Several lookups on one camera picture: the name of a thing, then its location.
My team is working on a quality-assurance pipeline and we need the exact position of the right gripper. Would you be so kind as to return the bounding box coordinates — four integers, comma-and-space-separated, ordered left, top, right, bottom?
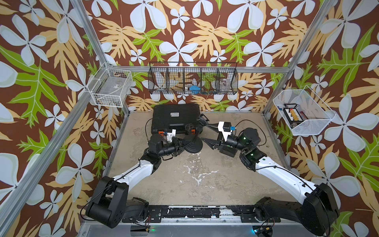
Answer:
203, 125, 249, 155

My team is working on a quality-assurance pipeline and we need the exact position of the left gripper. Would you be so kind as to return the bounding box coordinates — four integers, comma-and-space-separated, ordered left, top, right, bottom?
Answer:
156, 138, 190, 159

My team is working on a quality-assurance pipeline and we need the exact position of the black round base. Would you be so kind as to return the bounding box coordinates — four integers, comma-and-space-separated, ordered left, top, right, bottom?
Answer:
184, 137, 203, 154

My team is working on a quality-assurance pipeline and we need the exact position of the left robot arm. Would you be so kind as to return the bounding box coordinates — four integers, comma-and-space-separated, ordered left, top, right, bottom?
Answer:
84, 134, 197, 228

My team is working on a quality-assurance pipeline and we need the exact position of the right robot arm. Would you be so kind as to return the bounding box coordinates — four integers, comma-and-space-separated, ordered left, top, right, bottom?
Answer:
200, 121, 340, 237

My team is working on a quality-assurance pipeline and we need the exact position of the black phone holder plate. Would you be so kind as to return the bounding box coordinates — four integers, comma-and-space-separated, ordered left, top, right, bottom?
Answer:
219, 146, 237, 158

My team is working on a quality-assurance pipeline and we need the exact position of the black plastic tool case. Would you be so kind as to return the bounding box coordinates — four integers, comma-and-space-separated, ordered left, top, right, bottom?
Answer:
151, 104, 203, 134

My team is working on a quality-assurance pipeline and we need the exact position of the blue object in basket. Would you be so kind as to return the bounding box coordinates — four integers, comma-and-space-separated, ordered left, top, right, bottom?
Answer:
189, 86, 201, 94

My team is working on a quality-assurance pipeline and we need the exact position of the screw box in basket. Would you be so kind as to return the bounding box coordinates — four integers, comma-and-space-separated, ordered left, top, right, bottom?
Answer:
283, 103, 306, 124

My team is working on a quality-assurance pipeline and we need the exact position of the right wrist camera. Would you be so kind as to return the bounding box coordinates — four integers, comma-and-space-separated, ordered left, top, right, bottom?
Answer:
217, 121, 236, 141

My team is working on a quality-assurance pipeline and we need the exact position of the black wire basket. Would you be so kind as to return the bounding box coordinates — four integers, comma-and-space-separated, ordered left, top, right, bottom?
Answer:
147, 62, 239, 95

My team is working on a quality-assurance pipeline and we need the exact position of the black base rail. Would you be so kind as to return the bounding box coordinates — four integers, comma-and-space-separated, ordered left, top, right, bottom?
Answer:
121, 205, 282, 223

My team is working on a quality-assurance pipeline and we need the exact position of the white wire basket left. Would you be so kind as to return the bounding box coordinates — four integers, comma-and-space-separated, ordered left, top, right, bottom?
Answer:
88, 65, 133, 108

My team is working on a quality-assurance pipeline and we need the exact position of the white wire basket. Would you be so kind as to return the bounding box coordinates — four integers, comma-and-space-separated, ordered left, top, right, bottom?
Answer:
88, 65, 133, 108
273, 86, 337, 136

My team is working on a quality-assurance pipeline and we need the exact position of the white wire basket right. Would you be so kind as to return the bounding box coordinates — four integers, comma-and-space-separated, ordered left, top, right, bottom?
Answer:
273, 86, 337, 136

